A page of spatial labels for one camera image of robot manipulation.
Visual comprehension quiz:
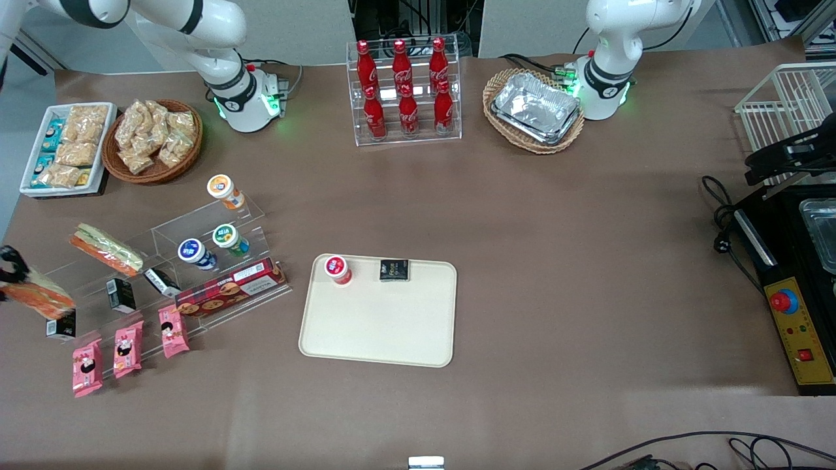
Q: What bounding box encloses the pink snack packet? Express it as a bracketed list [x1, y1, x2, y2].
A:
[113, 320, 144, 379]
[72, 339, 104, 398]
[159, 304, 191, 360]

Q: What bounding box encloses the black floor cable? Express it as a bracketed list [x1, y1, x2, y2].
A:
[578, 430, 836, 470]

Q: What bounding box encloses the orange lid cup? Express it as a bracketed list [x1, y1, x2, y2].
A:
[206, 174, 246, 211]

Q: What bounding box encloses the beige plastic tray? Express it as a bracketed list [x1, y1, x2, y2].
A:
[298, 253, 458, 368]

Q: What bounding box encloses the black base cable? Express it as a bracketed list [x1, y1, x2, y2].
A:
[500, 54, 570, 82]

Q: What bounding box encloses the green lid cup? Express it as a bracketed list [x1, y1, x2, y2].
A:
[212, 223, 251, 257]

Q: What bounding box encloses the light wicker basket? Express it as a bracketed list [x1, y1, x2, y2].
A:
[483, 68, 586, 155]

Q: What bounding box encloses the red plaid cookie box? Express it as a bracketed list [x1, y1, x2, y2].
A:
[174, 257, 288, 319]

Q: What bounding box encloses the black sealing machine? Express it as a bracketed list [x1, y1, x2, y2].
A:
[731, 127, 836, 396]

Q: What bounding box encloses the small black box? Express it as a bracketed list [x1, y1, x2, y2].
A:
[46, 309, 77, 342]
[106, 278, 137, 313]
[143, 266, 182, 299]

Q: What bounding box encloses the clear acrylic bottle rack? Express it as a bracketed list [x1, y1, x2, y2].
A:
[346, 34, 463, 147]

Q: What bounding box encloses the aluminium foil tray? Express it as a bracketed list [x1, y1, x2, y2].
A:
[490, 72, 582, 146]

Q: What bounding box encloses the white rectangular bin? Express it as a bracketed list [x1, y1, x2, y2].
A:
[19, 102, 118, 198]

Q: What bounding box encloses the clear acrylic step stand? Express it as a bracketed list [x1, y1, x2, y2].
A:
[29, 195, 293, 366]

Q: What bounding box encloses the black power cable with plug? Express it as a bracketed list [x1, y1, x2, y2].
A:
[701, 175, 766, 289]

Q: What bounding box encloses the clear bag of rice crisps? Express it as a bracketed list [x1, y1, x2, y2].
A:
[36, 163, 83, 190]
[55, 140, 99, 168]
[62, 104, 110, 144]

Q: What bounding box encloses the triangle sandwich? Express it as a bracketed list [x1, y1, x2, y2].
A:
[0, 271, 76, 321]
[69, 223, 144, 277]

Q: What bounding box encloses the steel machine tray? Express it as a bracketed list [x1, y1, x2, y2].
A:
[798, 198, 836, 275]

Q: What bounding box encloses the red lid cup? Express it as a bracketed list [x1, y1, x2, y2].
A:
[324, 255, 354, 287]

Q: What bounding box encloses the yellow control panel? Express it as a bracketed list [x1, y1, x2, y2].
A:
[763, 277, 836, 387]

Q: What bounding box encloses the grey base cable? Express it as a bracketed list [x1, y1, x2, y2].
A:
[245, 59, 305, 100]

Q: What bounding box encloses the white wire rack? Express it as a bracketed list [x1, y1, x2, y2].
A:
[734, 62, 836, 187]

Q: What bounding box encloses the red cola bottle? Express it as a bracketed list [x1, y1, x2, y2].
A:
[429, 37, 450, 87]
[356, 40, 379, 92]
[434, 80, 455, 133]
[392, 40, 413, 91]
[363, 87, 387, 140]
[398, 85, 419, 136]

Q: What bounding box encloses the brown wicker basket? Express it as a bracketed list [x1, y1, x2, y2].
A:
[101, 99, 204, 185]

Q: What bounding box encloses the blue lid cup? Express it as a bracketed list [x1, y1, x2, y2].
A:
[178, 238, 218, 271]

